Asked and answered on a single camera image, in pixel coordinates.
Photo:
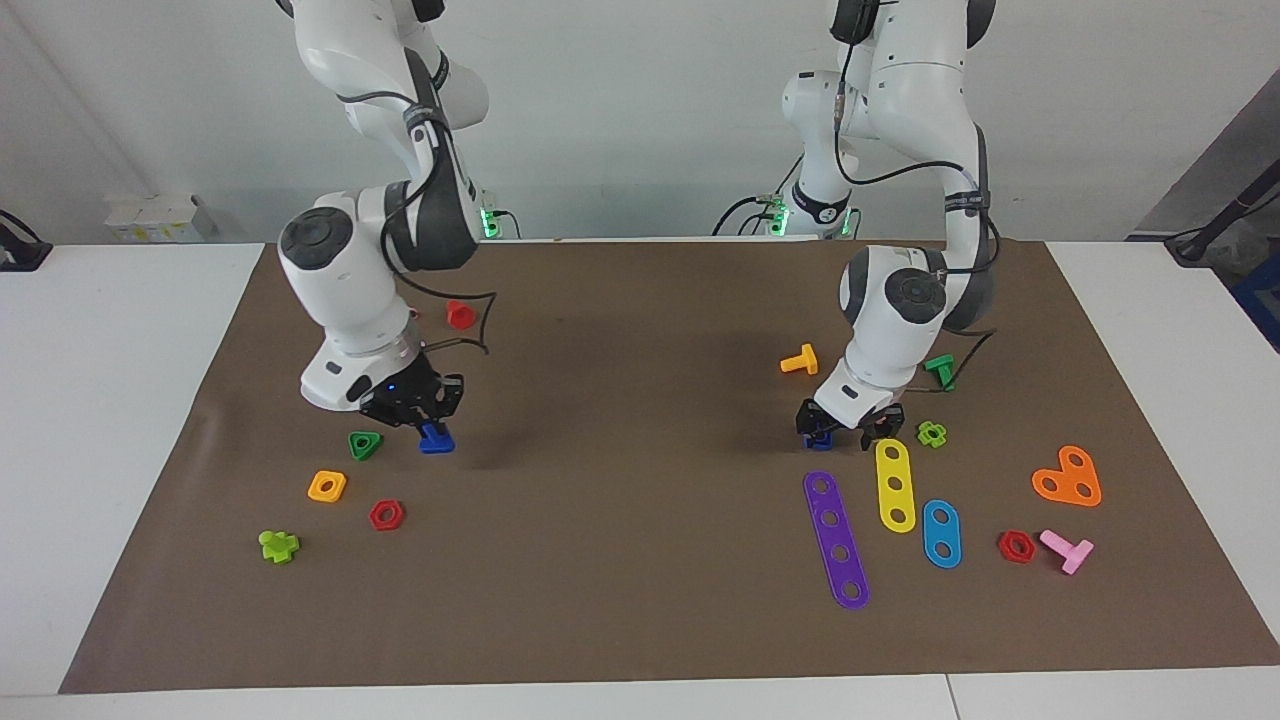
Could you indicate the lime green toy screw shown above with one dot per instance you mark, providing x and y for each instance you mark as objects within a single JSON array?
[{"x": 280, "y": 547}]

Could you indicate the red hexagon toy nut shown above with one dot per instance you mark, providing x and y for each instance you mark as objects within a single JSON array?
[
  {"x": 1004, "y": 548},
  {"x": 374, "y": 516}
]

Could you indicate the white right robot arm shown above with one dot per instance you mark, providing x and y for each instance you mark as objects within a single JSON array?
[{"x": 340, "y": 290}]

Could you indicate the red toy screw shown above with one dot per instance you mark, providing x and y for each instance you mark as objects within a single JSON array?
[{"x": 460, "y": 316}]

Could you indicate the blue square toy nut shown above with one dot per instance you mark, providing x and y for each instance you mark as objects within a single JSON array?
[{"x": 820, "y": 441}]

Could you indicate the purple perforated strip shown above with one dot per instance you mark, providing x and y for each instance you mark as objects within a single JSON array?
[{"x": 836, "y": 537}]

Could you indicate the blue toy screw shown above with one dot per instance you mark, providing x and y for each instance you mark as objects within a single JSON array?
[{"x": 436, "y": 442}]

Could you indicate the blue crate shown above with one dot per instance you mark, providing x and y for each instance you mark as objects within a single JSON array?
[{"x": 1262, "y": 300}]

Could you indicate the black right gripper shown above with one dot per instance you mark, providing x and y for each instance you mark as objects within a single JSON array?
[{"x": 410, "y": 385}]

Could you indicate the black clamp mount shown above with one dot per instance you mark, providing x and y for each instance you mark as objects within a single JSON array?
[{"x": 20, "y": 255}]

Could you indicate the orange heart perforated plate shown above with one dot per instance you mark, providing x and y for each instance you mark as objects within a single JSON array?
[{"x": 1068, "y": 478}]

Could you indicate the orange toy screw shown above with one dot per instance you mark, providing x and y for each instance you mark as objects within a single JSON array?
[{"x": 808, "y": 360}]

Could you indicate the blue perforated strip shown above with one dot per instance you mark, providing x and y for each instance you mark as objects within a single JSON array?
[{"x": 942, "y": 533}]

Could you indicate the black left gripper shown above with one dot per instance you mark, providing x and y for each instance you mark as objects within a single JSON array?
[{"x": 850, "y": 424}]

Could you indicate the white box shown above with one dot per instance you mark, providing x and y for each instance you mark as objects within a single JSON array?
[{"x": 160, "y": 218}]

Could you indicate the green triangle toy nut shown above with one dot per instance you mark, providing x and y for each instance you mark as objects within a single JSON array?
[{"x": 375, "y": 438}]

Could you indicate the black stand leg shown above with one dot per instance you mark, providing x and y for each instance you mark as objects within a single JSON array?
[{"x": 1215, "y": 225}]

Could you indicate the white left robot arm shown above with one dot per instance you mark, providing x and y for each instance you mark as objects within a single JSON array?
[{"x": 890, "y": 340}]

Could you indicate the yellow perforated strip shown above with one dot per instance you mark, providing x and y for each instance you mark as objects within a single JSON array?
[{"x": 894, "y": 470}]

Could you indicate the lime flower toy nut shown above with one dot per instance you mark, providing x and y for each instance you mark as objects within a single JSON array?
[{"x": 941, "y": 432}]

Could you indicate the brown table mat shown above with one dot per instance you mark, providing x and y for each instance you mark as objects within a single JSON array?
[{"x": 600, "y": 550}]

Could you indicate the orange square toy nut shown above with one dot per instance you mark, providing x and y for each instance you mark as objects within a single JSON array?
[{"x": 340, "y": 480}]

